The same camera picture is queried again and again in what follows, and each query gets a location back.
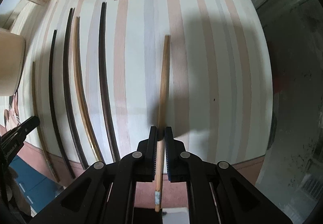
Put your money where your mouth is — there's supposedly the blue cabinet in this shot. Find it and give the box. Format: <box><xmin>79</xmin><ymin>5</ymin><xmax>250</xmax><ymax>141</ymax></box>
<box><xmin>10</xmin><ymin>156</ymin><xmax>64</xmax><ymax>213</ymax></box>

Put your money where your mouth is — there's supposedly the cream cylindrical utensil holder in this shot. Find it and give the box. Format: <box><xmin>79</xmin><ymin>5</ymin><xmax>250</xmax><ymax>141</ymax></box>
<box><xmin>0</xmin><ymin>28</ymin><xmax>26</xmax><ymax>97</ymax></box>

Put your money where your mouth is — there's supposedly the striped cat placemat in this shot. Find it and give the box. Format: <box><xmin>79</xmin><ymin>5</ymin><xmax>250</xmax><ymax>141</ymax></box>
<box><xmin>4</xmin><ymin>0</ymin><xmax>274</xmax><ymax>209</ymax></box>

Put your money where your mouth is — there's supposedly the dark brown chopstick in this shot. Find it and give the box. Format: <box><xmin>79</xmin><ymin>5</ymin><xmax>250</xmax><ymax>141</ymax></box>
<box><xmin>62</xmin><ymin>7</ymin><xmax>89</xmax><ymax>170</ymax></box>

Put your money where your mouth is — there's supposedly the light wooden chopstick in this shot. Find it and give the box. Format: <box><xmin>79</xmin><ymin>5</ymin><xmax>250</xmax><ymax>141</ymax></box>
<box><xmin>154</xmin><ymin>35</ymin><xmax>170</xmax><ymax>212</ymax></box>
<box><xmin>31</xmin><ymin>61</ymin><xmax>61</xmax><ymax>183</ymax></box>
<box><xmin>73</xmin><ymin>16</ymin><xmax>104</xmax><ymax>162</ymax></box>

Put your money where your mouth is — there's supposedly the black chopstick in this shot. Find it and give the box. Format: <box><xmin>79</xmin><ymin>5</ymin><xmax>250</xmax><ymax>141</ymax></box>
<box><xmin>48</xmin><ymin>29</ymin><xmax>76</xmax><ymax>180</ymax></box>
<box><xmin>98</xmin><ymin>2</ymin><xmax>121</xmax><ymax>162</ymax></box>

